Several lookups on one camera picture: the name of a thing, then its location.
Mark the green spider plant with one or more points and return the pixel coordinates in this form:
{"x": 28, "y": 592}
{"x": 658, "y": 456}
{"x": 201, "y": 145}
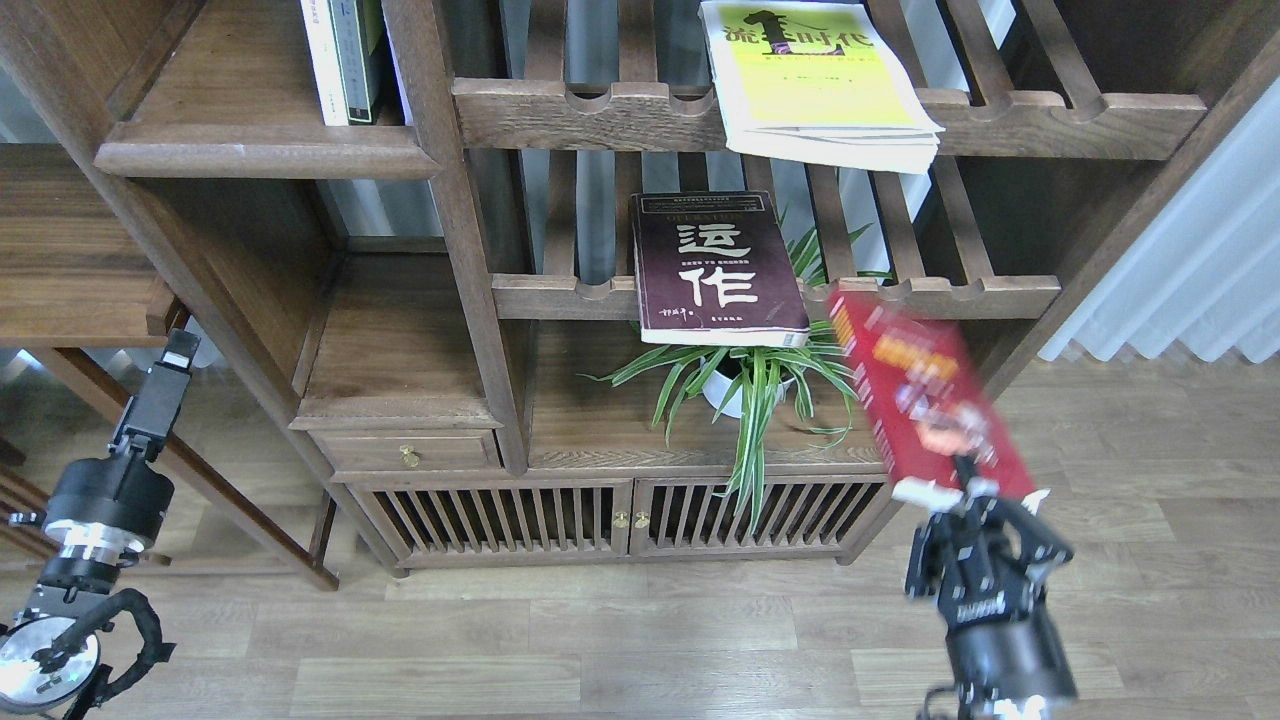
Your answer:
{"x": 689, "y": 366}

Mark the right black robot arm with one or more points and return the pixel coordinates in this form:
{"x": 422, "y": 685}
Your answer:
{"x": 1008, "y": 670}

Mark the dark green spine book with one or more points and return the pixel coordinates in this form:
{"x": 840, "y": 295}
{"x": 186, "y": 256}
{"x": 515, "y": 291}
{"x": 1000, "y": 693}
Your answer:
{"x": 359, "y": 32}

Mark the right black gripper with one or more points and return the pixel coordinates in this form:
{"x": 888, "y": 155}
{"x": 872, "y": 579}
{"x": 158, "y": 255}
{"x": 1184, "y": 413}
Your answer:
{"x": 982, "y": 557}

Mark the wooden side table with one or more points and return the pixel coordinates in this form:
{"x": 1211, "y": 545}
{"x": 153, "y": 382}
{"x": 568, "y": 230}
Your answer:
{"x": 73, "y": 279}

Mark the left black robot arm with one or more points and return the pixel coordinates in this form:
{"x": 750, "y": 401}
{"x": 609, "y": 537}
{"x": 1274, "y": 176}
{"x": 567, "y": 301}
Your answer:
{"x": 53, "y": 654}

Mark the brass drawer knob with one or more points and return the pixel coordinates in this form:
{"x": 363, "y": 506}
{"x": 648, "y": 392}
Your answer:
{"x": 409, "y": 456}

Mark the dark maroon book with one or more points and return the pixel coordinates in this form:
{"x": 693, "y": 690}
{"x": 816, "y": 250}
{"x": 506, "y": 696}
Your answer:
{"x": 712, "y": 269}

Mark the yellow green cover book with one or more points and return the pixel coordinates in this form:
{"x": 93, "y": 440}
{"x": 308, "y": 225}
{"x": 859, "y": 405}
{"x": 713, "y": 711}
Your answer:
{"x": 814, "y": 82}

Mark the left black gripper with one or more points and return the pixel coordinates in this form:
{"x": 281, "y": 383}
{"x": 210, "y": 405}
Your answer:
{"x": 122, "y": 491}

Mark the red cover book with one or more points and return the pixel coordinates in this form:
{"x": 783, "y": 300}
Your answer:
{"x": 926, "y": 406}

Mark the white spine book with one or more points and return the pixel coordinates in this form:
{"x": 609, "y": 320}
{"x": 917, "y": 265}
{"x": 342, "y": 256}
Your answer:
{"x": 320, "y": 32}

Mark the white plant pot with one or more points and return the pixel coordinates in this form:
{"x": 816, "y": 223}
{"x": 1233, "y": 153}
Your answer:
{"x": 729, "y": 386}

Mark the brass cabinet door knobs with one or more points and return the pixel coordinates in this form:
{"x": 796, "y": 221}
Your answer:
{"x": 625, "y": 520}

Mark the white curtain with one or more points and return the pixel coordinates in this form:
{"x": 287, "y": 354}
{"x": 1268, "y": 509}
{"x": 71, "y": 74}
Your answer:
{"x": 1204, "y": 276}

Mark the dark wooden bookshelf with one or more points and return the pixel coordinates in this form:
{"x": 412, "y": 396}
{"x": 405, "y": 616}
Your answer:
{"x": 451, "y": 277}

